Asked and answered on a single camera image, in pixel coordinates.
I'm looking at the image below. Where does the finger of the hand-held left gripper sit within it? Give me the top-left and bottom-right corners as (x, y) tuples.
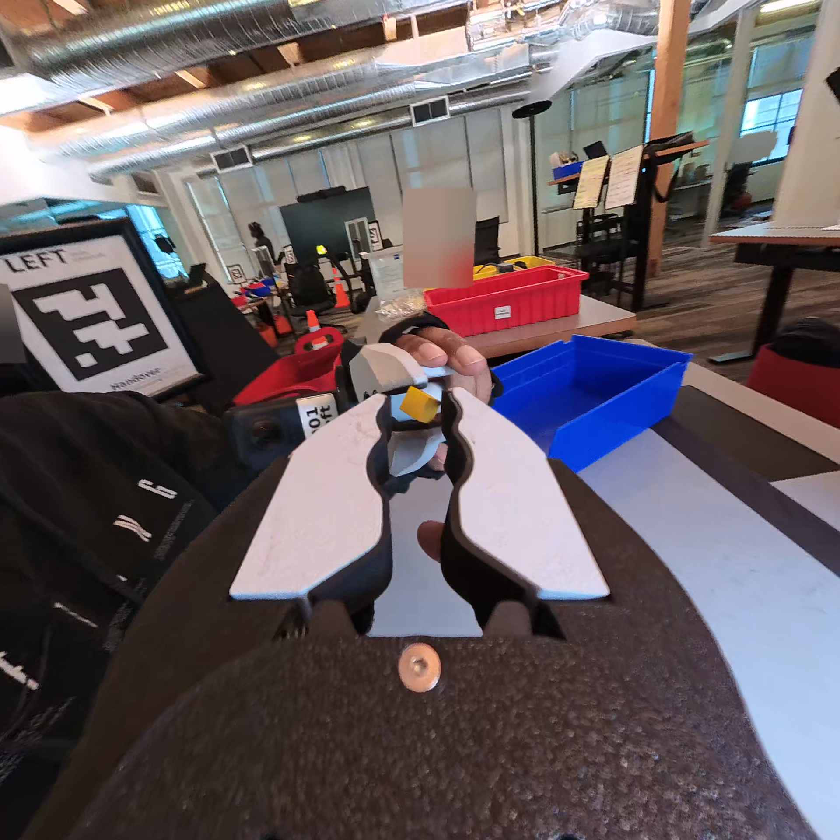
(390, 434), (445, 478)
(350, 344), (429, 403)

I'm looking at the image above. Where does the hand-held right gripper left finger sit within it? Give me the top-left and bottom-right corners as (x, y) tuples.
(229, 394), (395, 634)

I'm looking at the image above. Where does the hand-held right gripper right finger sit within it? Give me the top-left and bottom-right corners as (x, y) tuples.
(438, 387), (613, 636)

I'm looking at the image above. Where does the small yellow block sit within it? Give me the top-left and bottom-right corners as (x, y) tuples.
(399, 385), (445, 425)

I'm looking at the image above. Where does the blue plastic bin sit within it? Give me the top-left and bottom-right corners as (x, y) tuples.
(489, 335), (694, 475)

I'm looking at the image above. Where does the person's left hand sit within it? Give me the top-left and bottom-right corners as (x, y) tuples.
(394, 327), (494, 406)

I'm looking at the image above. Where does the clear plastic bag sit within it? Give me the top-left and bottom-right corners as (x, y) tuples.
(373, 293), (429, 322)

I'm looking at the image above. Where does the clear plastic package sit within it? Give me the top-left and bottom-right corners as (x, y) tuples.
(366, 246), (406, 301)

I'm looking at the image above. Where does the black board panel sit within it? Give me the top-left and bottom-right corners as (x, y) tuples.
(164, 262), (280, 417)

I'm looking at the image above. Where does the black office chair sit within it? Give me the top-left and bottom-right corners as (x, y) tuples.
(284, 258), (347, 331)
(474, 217), (504, 267)

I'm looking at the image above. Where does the red ribbed plastic bin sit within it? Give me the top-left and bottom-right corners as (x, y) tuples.
(423, 265), (590, 339)

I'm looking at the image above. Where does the large black screen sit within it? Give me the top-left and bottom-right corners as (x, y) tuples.
(279, 186), (376, 265)

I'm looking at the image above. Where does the yellow plastic bin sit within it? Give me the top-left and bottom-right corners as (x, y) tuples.
(472, 255), (557, 282)

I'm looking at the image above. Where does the black standing desk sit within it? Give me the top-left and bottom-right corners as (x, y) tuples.
(548, 133), (711, 312)

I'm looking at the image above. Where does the white flip chart board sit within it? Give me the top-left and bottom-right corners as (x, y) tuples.
(571, 155), (612, 211)
(603, 143), (646, 211)

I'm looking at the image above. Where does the black floor lamp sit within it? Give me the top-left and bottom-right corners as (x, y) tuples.
(511, 100), (554, 260)

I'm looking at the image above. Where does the red fabric bin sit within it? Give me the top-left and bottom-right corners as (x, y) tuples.
(745, 341), (840, 429)

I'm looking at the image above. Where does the black bag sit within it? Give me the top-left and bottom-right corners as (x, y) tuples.
(769, 316), (840, 371)

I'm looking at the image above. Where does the wooden top desk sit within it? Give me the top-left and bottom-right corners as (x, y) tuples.
(709, 220), (840, 366)

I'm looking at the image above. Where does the wooden pillar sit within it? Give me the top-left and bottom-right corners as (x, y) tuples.
(645, 0), (694, 280)

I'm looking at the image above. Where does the red tote with handles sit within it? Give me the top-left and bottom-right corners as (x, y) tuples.
(233, 327), (347, 409)

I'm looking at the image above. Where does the silver round air duct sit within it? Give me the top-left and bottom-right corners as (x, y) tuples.
(26, 66), (526, 178)

